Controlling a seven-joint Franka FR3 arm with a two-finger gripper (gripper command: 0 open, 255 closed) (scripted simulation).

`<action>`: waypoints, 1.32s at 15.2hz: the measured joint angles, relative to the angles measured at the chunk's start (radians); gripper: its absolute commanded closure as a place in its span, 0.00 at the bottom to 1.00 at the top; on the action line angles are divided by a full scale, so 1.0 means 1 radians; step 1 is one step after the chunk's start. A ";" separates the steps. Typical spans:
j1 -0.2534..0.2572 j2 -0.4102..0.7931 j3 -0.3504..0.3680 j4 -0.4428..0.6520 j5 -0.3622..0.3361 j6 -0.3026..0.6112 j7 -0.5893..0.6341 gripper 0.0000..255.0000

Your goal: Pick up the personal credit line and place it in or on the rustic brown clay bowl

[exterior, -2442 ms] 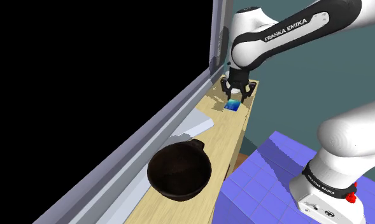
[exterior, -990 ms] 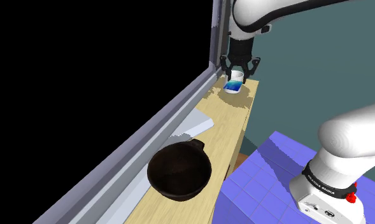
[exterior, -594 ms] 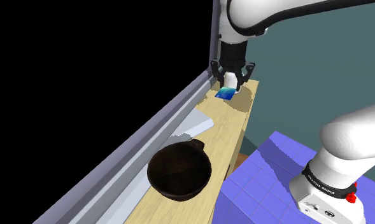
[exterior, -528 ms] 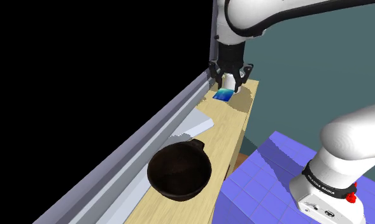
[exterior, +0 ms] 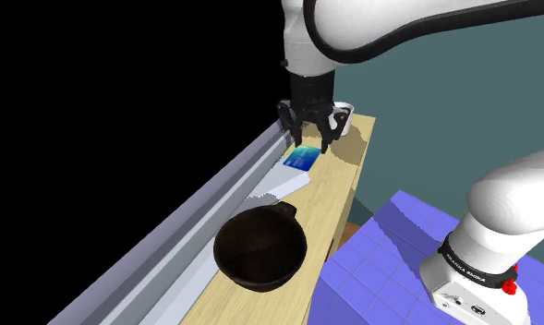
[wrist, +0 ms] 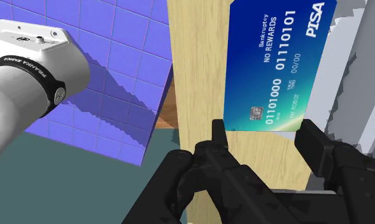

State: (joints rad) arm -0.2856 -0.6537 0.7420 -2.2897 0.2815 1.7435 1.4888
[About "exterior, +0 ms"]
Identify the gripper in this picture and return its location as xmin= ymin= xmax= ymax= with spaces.
xmin=276 ymin=71 xmax=350 ymax=155

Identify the white cup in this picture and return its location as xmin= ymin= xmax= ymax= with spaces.
xmin=332 ymin=101 xmax=355 ymax=138

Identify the blue card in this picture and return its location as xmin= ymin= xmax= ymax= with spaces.
xmin=282 ymin=144 xmax=322 ymax=173

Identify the light wooden table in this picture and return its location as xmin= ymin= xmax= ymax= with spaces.
xmin=177 ymin=114 xmax=377 ymax=325

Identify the black bowl with handle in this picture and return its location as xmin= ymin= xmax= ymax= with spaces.
xmin=212 ymin=200 xmax=308 ymax=294

